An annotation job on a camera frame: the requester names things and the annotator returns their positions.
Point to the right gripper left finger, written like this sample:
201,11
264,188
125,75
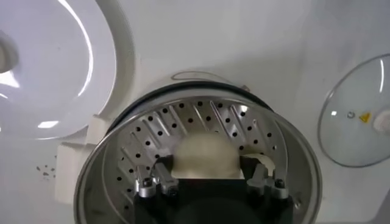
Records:
166,179

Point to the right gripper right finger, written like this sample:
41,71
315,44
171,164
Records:
259,179

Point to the white steamed baozi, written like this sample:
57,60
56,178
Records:
263,159
207,155

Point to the stainless steel steamer basket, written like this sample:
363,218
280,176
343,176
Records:
182,118

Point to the scattered dark crumbs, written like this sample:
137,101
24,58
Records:
45,173

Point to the white round plate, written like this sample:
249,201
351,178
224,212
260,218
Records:
61,76

